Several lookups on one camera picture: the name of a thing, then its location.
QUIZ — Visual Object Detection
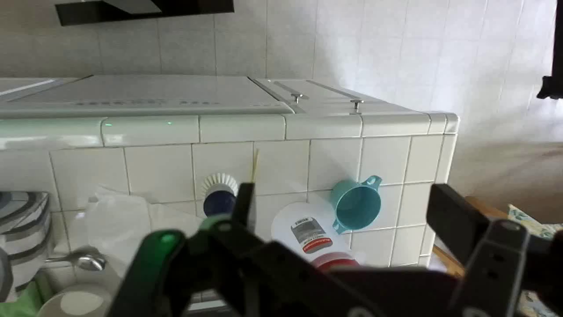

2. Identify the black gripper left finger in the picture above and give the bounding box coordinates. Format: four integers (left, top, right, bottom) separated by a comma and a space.
111, 182, 377, 317

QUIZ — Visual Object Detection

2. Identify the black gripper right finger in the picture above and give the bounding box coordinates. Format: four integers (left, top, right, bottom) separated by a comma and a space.
426, 182, 531, 317

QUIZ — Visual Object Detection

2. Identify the white printed paper packet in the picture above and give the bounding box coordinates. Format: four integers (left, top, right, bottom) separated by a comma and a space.
507, 203, 563, 241

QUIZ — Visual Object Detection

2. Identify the clear pitcher with red lid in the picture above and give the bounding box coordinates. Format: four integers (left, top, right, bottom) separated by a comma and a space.
269, 201, 368, 271

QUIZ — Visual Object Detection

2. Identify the small glass jar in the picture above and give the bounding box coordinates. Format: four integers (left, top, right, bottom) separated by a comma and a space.
195, 171, 241, 219

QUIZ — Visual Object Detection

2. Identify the teal plastic measuring cup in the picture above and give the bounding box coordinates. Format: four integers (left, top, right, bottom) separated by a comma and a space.
329, 173, 384, 236

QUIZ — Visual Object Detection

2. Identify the metal spoon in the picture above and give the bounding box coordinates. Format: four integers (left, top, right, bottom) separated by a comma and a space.
49, 245, 109, 273

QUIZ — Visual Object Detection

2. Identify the beige bowl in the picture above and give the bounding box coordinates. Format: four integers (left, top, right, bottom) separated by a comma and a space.
34, 284, 120, 317

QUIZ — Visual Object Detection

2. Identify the black stand leg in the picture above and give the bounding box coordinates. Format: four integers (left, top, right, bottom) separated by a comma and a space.
537, 0, 563, 101

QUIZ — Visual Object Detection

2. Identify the small green scrub pad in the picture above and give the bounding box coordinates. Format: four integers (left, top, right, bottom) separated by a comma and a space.
0, 280, 42, 317

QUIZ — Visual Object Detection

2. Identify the grey striped dish towel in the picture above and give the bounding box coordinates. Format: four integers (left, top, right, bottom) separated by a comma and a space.
0, 190, 53, 289

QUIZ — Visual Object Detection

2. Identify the black flat base plate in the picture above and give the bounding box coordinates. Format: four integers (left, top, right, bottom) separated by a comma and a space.
55, 0, 236, 27

